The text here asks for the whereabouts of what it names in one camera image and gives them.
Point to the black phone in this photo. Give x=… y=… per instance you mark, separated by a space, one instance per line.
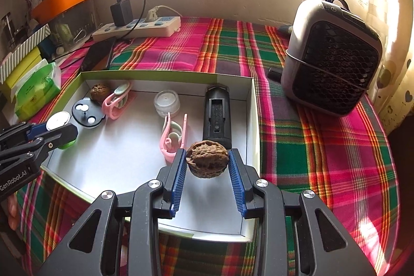
x=97 y=56

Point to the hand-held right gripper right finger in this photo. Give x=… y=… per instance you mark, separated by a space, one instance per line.
x=236 y=182

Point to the plaid cloth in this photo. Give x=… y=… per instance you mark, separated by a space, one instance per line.
x=323 y=150

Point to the small clear plastic jar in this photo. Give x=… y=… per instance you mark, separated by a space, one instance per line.
x=166 y=101

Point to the glass and metal jar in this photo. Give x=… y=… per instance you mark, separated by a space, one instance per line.
x=8 y=30

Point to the small brown walnut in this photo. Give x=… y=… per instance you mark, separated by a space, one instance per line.
x=98 y=92

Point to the green and white cardboard box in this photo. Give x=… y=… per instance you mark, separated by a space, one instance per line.
x=129 y=159

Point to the grey desktop heater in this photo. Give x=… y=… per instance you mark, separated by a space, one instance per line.
x=336 y=69

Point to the large brown walnut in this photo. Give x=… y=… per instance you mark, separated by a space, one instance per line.
x=207 y=159

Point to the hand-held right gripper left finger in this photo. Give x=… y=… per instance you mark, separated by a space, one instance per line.
x=181 y=179

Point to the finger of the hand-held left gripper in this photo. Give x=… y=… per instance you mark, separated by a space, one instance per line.
x=37 y=130
x=61 y=137

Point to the black round pill case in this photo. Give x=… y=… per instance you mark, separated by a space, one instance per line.
x=77 y=117

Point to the black charger adapter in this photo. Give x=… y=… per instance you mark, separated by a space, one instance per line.
x=121 y=14

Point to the striped box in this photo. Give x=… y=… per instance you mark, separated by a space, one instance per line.
x=29 y=43

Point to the person's left hand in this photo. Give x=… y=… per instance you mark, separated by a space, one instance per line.
x=13 y=211

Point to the clear plastic container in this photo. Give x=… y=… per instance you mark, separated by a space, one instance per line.
x=74 y=23

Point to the white plug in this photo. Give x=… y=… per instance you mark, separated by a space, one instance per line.
x=152 y=15

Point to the cream patterned curtain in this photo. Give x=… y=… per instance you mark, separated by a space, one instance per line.
x=394 y=69

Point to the pink and mint clip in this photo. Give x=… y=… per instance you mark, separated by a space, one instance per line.
x=111 y=109

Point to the green tissue pack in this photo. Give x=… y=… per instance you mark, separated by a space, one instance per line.
x=35 y=88

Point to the white power strip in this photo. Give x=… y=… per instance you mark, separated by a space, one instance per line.
x=155 y=28

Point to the green and white spool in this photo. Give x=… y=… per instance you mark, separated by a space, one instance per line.
x=60 y=120

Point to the black battery pack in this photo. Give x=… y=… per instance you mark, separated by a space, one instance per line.
x=216 y=114

